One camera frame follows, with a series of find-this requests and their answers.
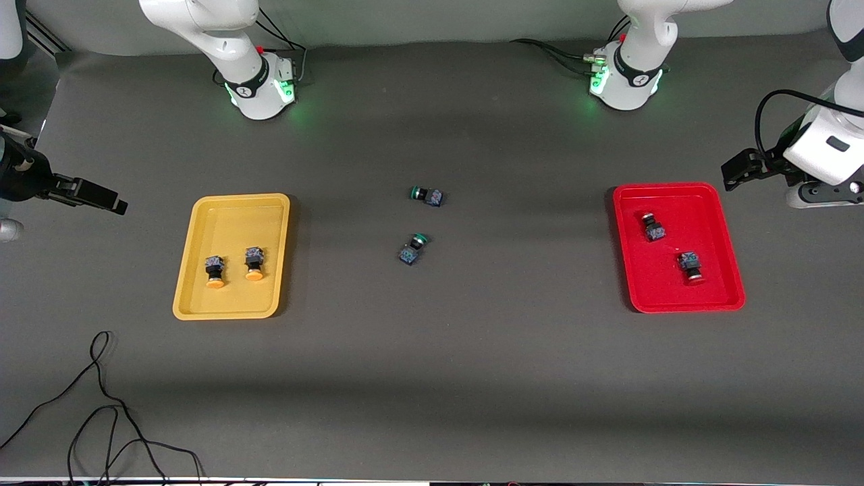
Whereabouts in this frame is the thin black loose cable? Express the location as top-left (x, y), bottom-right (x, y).
top-left (0, 330), bottom-right (205, 485)

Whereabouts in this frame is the red plastic tray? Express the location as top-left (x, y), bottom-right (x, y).
top-left (612, 182), bottom-right (747, 315)

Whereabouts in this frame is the dark frame rail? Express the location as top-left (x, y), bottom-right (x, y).
top-left (26, 15), bottom-right (68, 55)

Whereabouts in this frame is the black base cable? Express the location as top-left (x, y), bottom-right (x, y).
top-left (510, 38), bottom-right (598, 74)
top-left (253, 5), bottom-right (308, 87)

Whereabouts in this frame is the green push button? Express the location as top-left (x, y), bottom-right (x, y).
top-left (398, 232), bottom-right (431, 267)
top-left (409, 184), bottom-right (444, 208)

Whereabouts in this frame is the black right base cable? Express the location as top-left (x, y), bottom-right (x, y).
top-left (253, 5), bottom-right (308, 87)

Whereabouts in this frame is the yellow plastic tray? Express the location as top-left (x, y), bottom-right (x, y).
top-left (172, 193), bottom-right (291, 321)

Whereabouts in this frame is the black left base cable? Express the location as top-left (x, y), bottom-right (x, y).
top-left (510, 38), bottom-right (598, 74)

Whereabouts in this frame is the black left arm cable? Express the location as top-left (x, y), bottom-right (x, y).
top-left (755, 90), bottom-right (864, 159)

